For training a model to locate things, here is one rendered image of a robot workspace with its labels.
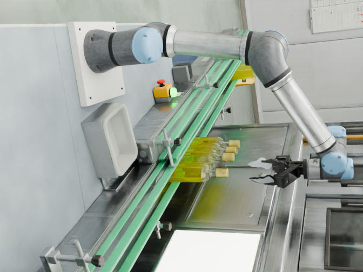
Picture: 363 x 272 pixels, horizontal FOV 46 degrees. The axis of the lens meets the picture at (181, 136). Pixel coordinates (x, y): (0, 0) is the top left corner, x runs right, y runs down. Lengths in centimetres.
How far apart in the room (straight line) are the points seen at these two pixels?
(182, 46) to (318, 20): 604
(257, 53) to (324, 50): 627
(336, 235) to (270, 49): 67
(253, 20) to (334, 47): 139
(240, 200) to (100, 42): 79
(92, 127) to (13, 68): 35
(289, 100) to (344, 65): 635
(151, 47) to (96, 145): 38
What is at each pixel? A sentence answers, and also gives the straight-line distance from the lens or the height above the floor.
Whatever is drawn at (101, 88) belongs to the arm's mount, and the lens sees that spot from 157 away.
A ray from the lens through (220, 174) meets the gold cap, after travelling 165.
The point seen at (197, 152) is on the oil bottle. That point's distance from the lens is 177.
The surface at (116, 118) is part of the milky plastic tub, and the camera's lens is 162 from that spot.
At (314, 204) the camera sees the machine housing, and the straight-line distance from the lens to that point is 173.
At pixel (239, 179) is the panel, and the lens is 184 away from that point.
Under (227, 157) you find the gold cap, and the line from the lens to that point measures 174.
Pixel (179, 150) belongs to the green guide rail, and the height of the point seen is 96.
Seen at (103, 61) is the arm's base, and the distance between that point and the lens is 149.
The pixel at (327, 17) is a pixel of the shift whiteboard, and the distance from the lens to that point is 747.
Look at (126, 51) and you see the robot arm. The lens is 144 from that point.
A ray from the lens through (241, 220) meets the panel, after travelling 161.
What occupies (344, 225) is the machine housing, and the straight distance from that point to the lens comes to 164.
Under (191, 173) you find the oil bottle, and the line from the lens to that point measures 167.
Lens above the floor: 159
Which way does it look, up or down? 21 degrees down
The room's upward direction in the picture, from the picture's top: 88 degrees clockwise
